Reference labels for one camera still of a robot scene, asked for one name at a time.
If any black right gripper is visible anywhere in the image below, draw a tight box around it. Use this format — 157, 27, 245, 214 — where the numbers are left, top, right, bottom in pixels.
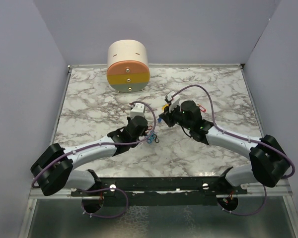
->
159, 102, 192, 130

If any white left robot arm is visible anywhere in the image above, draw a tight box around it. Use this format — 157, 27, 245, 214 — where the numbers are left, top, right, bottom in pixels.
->
30, 116, 148, 196

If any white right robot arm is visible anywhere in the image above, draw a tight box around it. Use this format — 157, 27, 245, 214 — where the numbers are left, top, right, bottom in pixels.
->
159, 101, 291, 194

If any light blue S carabiner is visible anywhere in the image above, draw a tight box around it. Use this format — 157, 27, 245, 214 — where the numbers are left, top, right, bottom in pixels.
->
149, 132, 156, 140

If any round three-drawer mini cabinet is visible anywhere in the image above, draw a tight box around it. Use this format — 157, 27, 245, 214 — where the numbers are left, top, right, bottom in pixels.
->
106, 39, 150, 93

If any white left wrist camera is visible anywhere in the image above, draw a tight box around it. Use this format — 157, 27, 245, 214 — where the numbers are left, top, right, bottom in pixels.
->
130, 103, 146, 119

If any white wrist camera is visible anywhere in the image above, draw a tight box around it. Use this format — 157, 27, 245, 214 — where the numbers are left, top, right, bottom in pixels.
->
130, 103, 146, 119
165, 91, 180, 113

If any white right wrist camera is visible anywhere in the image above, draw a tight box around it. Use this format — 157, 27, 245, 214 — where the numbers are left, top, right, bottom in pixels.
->
165, 91, 180, 113

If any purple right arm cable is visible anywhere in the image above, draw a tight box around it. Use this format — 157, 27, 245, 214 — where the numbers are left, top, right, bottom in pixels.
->
173, 84, 296, 216

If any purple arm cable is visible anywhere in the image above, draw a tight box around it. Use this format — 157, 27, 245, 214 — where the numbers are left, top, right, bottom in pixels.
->
173, 84, 296, 216
31, 101, 156, 219

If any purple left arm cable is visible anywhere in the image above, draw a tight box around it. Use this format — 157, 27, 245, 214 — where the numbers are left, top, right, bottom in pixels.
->
31, 101, 156, 219

